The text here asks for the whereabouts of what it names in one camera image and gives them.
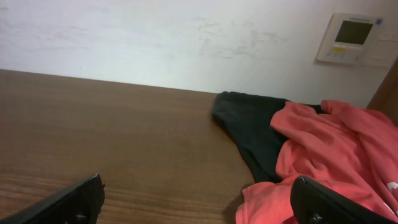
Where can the white wall control panel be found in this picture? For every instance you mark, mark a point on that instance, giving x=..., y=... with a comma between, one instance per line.
x=348, y=37

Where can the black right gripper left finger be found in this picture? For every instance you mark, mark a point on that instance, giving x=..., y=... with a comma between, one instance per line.
x=76, y=204

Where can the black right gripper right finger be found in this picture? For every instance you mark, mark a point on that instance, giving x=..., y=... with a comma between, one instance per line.
x=313, y=203

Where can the red t-shirt white print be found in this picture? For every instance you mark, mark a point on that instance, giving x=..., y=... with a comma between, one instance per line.
x=350, y=150

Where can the black garment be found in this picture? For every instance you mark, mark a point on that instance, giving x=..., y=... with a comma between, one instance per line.
x=247, y=121

